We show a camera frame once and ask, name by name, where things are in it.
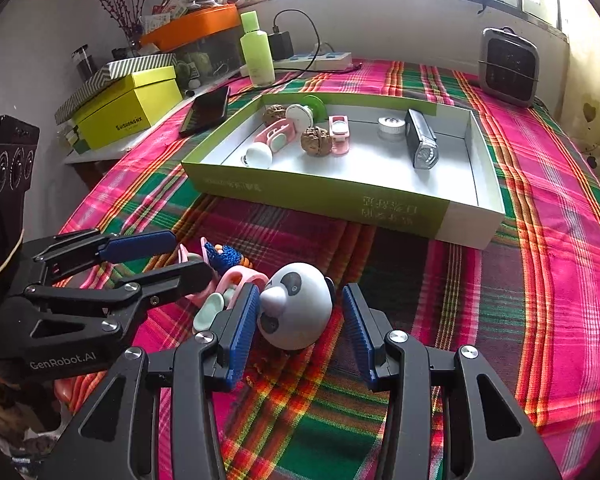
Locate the red berry branches in vase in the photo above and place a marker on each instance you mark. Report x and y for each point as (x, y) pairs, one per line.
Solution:
(131, 40)

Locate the small green box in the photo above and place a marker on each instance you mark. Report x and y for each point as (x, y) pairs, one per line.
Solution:
(72, 142)

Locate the white round cap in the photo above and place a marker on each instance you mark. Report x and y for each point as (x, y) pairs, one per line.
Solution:
(391, 126)

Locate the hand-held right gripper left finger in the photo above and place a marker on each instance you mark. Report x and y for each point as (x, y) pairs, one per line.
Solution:
(242, 330)

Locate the pink white plastic clip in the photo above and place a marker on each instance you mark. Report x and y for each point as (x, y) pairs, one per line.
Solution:
(339, 145)

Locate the blue orange knit toy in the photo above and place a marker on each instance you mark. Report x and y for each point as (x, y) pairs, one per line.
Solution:
(222, 257)

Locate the yellow cardboard box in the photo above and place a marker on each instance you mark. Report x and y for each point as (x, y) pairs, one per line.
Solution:
(125, 115)

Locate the white and green spool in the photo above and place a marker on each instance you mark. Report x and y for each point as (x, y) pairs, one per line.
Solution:
(300, 117)

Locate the brown walnut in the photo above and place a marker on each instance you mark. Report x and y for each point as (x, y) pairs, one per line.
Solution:
(315, 141)
(274, 114)

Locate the black charger adapter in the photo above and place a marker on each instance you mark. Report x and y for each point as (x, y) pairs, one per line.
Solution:
(281, 45)

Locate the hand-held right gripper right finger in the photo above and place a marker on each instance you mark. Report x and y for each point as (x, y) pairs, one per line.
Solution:
(357, 340)

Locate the green white striped box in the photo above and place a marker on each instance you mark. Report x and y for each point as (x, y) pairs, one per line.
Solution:
(130, 66)

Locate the grey space heater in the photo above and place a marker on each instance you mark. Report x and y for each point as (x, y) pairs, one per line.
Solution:
(510, 67)

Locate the black phone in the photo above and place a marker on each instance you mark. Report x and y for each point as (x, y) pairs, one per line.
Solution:
(205, 110)

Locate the white plug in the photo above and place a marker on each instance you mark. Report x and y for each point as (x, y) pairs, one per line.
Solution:
(325, 52)

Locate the black tumbler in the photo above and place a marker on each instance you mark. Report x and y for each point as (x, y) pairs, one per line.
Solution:
(85, 65)

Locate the pink green plaid cloth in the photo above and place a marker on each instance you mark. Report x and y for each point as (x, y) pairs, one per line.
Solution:
(530, 260)

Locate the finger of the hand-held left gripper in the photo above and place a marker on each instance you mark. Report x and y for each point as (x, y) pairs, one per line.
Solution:
(180, 279)
(140, 246)

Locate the green white cardboard box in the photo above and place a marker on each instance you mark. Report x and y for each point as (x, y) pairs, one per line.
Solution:
(330, 210)

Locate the orange box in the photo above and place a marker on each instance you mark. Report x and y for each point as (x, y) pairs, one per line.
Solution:
(195, 25)

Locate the white dome light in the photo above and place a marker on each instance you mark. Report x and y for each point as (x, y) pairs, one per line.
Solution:
(259, 155)

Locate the white black panda toy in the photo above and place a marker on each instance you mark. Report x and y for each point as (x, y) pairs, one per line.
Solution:
(295, 310)

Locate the black and silver flashlight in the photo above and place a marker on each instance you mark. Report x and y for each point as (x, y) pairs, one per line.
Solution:
(421, 140)

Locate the colourful small packets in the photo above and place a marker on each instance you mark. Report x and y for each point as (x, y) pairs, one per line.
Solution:
(167, 15)

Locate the dark glass tank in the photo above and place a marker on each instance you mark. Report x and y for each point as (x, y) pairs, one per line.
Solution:
(210, 60)

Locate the light green plastic bottle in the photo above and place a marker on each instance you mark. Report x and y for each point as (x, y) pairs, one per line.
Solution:
(257, 55)

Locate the white blue power strip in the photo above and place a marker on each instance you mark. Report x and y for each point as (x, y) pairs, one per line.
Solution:
(330, 62)

